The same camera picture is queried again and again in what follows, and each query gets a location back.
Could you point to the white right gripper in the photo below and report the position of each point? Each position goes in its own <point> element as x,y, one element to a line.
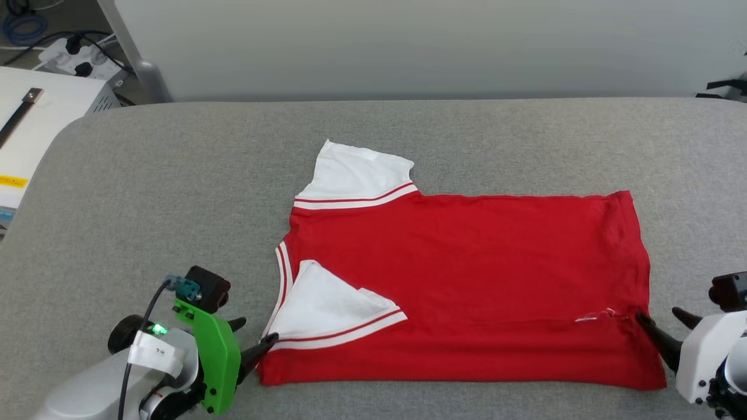
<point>709,356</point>

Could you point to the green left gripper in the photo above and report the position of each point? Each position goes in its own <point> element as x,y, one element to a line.
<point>219,361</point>

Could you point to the red and white jersey shirt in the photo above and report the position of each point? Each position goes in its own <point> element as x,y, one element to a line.
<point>467,262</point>

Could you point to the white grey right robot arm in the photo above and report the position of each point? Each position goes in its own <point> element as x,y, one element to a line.
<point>735,379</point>

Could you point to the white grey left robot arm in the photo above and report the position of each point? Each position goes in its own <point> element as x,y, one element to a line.
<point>93,391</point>

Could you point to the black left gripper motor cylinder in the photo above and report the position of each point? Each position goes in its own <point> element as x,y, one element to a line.
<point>125,332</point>

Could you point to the black furniture base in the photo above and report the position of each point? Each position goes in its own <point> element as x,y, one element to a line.
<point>726,90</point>

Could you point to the white power supply unit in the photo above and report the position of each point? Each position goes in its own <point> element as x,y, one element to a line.
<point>52,116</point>

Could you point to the black power plug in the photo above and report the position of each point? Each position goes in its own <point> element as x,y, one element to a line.
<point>83,69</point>

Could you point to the white power strip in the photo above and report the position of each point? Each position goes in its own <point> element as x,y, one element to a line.
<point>87,58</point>

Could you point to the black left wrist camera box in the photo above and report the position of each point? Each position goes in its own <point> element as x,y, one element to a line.
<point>209,289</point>

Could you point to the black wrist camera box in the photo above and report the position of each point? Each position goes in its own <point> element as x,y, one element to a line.
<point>729,291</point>
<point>209,289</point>

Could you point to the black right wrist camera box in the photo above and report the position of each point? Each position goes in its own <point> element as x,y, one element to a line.
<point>729,291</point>

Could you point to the grey metal post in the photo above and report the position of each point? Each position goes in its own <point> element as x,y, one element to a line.
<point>146,70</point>

